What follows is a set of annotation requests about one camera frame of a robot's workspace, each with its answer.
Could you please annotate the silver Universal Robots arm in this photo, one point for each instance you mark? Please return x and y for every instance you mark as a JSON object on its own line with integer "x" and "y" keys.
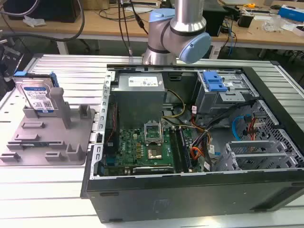
{"x": 175, "y": 31}

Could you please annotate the blue disk bay latch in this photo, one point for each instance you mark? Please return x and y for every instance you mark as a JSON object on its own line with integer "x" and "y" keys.
{"x": 213, "y": 82}

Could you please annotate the metal disk bay cage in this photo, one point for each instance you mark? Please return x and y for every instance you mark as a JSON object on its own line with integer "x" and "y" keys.
{"x": 223, "y": 95}

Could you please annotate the hard disk in blue carrier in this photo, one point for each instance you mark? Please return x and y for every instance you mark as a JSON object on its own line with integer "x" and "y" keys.
{"x": 38, "y": 93}

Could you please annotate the grey power supply unit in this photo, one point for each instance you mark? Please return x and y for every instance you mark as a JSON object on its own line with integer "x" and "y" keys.
{"x": 139, "y": 99}

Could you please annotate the green motherboard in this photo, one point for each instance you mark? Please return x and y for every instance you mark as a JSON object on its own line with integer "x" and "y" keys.
{"x": 142, "y": 149}

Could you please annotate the CPU socket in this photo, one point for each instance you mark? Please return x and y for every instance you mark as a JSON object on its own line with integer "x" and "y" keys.
{"x": 154, "y": 154}

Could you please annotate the RAM stick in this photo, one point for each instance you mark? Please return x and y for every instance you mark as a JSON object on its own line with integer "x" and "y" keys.
{"x": 152, "y": 169}

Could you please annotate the open black PC case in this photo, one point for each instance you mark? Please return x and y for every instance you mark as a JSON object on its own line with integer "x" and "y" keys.
{"x": 190, "y": 194}

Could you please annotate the wooden desk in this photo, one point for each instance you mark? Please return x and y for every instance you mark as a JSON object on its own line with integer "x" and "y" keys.
{"x": 99, "y": 23}

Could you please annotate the grey parts rack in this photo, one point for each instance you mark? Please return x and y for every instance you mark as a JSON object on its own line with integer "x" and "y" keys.
{"x": 47, "y": 137}

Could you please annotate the black equipment at table edge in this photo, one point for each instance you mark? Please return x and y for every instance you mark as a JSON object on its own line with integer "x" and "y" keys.
{"x": 7, "y": 64}

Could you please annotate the blue white box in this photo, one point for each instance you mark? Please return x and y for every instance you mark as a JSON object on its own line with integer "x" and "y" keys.
{"x": 291, "y": 13}

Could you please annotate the silver expansion slot bracket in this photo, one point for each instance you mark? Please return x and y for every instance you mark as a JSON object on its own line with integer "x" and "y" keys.
{"x": 249, "y": 143}

